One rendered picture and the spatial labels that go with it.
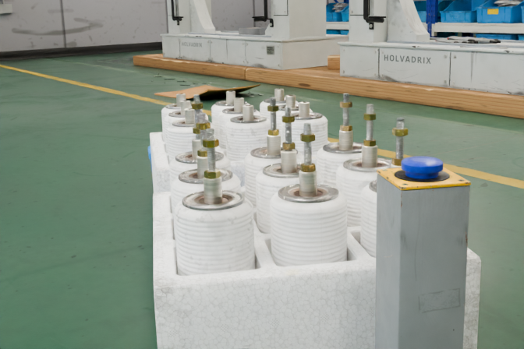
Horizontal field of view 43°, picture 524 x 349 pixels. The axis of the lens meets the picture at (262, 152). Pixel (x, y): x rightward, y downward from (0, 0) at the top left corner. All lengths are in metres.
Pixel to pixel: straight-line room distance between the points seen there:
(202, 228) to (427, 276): 0.26
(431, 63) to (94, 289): 2.31
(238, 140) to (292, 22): 2.83
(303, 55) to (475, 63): 1.42
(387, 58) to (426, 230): 2.78
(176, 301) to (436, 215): 0.30
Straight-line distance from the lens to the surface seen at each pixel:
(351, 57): 3.59
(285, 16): 4.13
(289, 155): 0.92
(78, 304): 1.18
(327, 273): 0.78
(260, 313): 0.78
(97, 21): 7.36
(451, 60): 3.14
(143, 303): 1.15
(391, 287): 0.68
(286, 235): 0.80
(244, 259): 0.80
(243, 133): 1.31
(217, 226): 0.76
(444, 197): 0.64
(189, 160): 1.01
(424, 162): 0.66
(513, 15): 6.19
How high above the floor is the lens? 0.48
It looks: 13 degrees down
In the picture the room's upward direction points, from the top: 2 degrees counter-clockwise
